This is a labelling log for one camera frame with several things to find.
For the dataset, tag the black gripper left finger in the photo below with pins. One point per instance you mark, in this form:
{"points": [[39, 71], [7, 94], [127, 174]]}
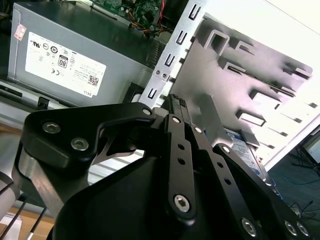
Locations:
{"points": [[62, 120]]}

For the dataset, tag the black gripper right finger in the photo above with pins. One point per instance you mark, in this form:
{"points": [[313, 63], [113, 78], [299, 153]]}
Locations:
{"points": [[262, 195]]}

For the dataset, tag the hard disk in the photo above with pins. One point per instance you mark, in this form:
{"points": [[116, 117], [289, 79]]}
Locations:
{"points": [[242, 155]]}

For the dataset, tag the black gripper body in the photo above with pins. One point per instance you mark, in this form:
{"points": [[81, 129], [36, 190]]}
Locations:
{"points": [[112, 205]]}

